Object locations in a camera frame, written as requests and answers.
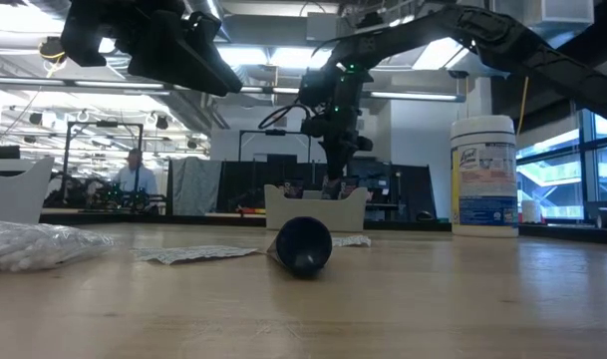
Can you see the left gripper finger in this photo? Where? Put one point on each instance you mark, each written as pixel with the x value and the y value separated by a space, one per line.
pixel 183 60
pixel 206 27

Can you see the white printed sachet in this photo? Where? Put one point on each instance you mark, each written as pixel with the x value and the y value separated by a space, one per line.
pixel 352 241
pixel 193 253

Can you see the clear bag of cotton swabs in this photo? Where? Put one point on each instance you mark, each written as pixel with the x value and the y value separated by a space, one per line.
pixel 29 244

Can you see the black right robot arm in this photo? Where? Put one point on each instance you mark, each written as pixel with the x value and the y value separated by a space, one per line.
pixel 507 35

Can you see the grey plastic bin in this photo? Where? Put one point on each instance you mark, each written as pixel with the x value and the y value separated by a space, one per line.
pixel 315 212

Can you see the black partition panels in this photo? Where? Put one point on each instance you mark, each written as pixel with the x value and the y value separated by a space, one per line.
pixel 283 174

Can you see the black cabinet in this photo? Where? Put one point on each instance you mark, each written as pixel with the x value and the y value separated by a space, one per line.
pixel 407 189

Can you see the long ceiling strip light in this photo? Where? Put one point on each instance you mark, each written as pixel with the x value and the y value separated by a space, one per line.
pixel 412 95

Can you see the person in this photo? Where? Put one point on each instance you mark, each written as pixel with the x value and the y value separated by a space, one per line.
pixel 133 174

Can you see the grey cloth cover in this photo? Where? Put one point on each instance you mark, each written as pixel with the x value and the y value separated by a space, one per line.
pixel 193 184

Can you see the Lysol wipes canister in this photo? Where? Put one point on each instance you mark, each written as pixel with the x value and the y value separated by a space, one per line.
pixel 484 179

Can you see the background black robot arms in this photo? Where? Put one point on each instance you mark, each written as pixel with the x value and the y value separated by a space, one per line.
pixel 98 195

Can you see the white plastic bin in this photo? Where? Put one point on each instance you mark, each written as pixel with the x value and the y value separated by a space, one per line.
pixel 14 192

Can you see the white paper towel roll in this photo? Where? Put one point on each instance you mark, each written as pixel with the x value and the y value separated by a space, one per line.
pixel 531 210

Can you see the black tape roll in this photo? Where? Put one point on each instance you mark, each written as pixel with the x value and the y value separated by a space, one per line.
pixel 605 218

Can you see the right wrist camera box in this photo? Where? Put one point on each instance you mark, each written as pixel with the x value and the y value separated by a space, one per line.
pixel 315 89

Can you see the black rig frame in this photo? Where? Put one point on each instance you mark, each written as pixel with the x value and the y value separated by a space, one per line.
pixel 84 123
pixel 275 132

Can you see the dome security camera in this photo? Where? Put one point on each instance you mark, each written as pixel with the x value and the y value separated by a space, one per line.
pixel 457 74

